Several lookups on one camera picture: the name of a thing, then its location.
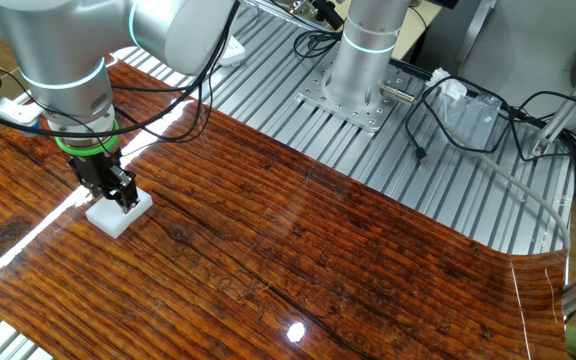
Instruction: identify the black USB cable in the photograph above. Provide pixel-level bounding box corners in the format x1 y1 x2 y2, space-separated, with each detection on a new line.
404 74 517 166

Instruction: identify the wood grain table mat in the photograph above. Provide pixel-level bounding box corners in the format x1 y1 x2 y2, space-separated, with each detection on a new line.
0 52 569 360

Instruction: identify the silver cable connector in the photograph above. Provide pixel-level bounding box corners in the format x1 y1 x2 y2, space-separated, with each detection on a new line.
380 83 418 106

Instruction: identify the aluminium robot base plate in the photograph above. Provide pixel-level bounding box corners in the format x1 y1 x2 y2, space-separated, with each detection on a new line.
296 42 422 134

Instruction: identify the wrist camera with white bracket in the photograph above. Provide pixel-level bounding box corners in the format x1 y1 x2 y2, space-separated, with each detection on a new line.
0 63 44 137

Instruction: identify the black handle tool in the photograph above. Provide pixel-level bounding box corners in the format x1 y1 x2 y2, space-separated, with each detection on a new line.
311 0 345 31

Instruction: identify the clear plastic bag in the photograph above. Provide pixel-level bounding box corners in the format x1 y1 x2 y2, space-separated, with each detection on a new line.
440 92 504 151

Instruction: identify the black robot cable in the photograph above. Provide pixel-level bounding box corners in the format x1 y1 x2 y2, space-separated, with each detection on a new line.
0 0 242 151

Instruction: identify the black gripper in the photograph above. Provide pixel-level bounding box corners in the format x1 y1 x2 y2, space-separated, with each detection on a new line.
66 149 140 215

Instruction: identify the thick grey cable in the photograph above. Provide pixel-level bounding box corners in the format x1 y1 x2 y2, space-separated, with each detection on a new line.
412 94 572 251

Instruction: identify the white rectangular sponge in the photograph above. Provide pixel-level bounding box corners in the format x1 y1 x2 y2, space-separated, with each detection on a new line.
85 187 154 240

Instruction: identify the green flange ring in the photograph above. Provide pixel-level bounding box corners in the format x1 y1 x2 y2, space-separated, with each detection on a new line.
54 118 121 157

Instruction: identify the white power strip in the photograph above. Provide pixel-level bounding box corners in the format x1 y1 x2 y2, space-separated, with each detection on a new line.
217 34 247 68

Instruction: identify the coiled black cable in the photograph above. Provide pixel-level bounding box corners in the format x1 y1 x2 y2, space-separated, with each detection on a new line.
291 28 344 60

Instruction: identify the crumpled white tissue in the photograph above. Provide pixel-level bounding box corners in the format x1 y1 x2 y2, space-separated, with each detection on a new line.
425 67 469 101

